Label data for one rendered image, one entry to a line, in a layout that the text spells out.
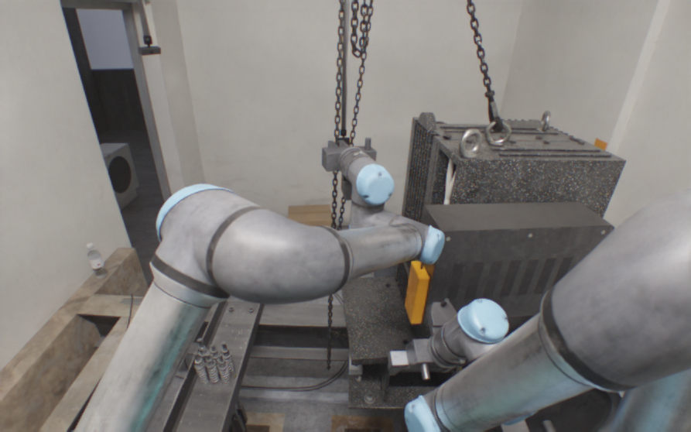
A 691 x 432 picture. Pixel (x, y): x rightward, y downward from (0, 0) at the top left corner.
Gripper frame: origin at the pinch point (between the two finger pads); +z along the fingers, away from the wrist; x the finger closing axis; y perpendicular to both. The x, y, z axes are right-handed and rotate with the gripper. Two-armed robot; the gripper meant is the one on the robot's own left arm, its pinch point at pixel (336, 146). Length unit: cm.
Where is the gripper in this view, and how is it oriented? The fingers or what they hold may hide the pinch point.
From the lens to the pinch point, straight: 99.3
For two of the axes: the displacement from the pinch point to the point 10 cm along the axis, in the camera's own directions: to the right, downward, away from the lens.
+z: -3.0, -4.5, 8.4
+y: 0.5, -8.9, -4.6
